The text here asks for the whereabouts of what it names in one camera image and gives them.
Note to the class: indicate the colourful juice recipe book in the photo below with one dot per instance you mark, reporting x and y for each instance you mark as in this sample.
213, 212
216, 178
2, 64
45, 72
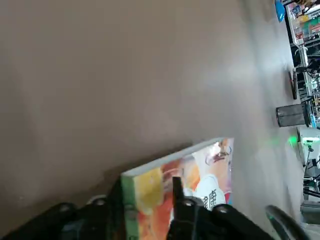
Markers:
155, 190

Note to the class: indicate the black mesh pen holder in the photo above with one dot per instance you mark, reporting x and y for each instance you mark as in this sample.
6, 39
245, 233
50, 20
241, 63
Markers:
291, 116

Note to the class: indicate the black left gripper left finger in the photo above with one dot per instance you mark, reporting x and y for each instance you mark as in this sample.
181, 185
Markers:
87, 222

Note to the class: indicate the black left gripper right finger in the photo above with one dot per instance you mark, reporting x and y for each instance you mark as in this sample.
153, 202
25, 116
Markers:
195, 220

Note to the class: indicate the grey hands cover book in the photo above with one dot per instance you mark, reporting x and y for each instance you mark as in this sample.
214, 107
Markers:
293, 85

